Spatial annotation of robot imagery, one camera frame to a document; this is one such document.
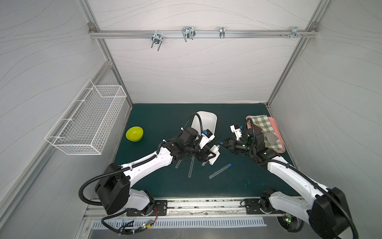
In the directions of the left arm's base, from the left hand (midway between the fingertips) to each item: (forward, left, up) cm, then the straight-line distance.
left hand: (213, 153), depth 75 cm
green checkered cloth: (+33, -40, -16) cm, 55 cm away
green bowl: (+21, +51, -15) cm, 58 cm away
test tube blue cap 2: (-4, +10, +4) cm, 12 cm away
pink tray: (+32, -49, -16) cm, 60 cm away
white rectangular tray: (+35, -1, -18) cm, 40 cm away
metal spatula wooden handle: (+21, -43, -17) cm, 51 cm away
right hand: (+5, -2, +2) cm, 6 cm away
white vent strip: (-29, +34, -17) cm, 48 cm away
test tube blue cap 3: (-6, -1, -17) cm, 18 cm away
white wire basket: (+5, +61, +14) cm, 63 cm away
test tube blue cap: (+1, +20, -17) cm, 26 cm away
